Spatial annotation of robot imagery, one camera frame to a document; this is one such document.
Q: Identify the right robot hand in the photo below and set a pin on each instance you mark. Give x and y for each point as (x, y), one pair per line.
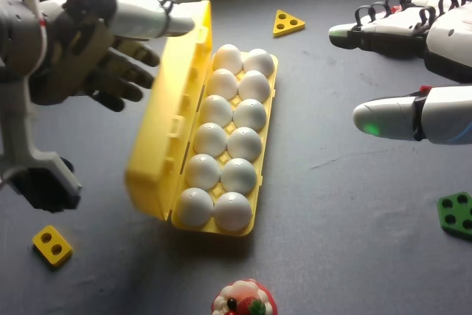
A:
(450, 34)

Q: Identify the yellow rectangular holed block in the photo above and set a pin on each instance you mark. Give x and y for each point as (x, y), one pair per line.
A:
(51, 252)

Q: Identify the yellow egg carton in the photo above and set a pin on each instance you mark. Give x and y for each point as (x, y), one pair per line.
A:
(158, 127)

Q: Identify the toy strawberry cake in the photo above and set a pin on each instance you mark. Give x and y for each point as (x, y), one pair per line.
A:
(243, 300)

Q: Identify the yellow triangle holed block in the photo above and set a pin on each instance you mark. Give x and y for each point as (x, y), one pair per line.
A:
(293, 29)

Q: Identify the green holed block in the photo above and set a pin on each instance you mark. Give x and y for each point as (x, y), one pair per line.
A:
(457, 226)

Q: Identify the grey table cloth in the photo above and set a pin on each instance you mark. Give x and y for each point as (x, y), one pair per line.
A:
(332, 200)

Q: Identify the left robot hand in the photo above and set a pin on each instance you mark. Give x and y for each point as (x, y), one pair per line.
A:
(73, 53)

